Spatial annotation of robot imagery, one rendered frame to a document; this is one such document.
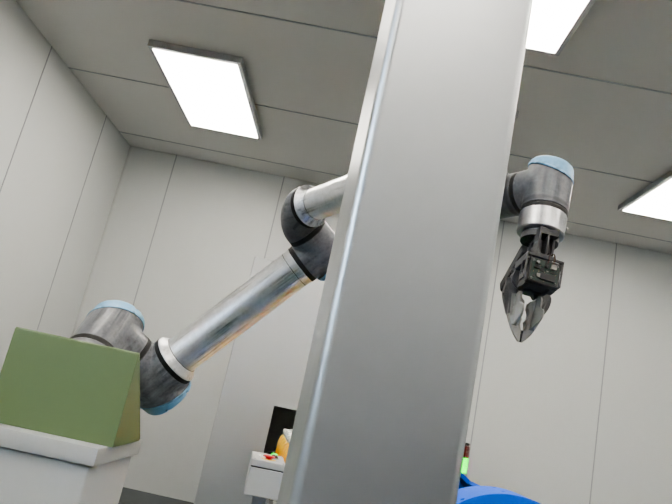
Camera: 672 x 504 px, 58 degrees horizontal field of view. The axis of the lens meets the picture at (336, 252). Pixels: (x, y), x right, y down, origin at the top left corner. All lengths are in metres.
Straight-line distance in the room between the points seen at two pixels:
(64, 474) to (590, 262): 5.75
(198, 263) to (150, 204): 0.81
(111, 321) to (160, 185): 4.89
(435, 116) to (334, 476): 0.14
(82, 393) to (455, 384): 1.38
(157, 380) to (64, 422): 0.30
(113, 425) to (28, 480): 0.20
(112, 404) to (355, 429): 1.34
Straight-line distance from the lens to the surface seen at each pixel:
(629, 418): 6.60
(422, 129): 0.25
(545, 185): 1.26
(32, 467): 1.57
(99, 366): 1.56
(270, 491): 1.88
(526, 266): 1.19
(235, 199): 6.36
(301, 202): 1.58
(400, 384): 0.23
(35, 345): 1.62
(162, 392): 1.79
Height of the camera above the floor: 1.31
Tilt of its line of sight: 13 degrees up
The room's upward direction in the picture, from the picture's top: 12 degrees clockwise
